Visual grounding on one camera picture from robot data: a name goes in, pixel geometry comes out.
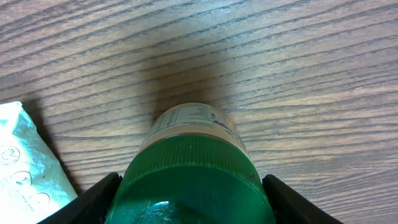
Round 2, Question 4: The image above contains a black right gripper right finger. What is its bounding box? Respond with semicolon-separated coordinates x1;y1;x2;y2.
262;174;343;224

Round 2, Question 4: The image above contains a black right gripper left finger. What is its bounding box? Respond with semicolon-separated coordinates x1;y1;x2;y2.
39;172;123;224

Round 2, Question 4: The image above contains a teal wet wipes packet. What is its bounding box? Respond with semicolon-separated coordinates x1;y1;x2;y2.
1;101;77;223

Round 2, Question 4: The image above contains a green white Knorr jar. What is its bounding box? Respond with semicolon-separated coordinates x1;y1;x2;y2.
106;103;275;223

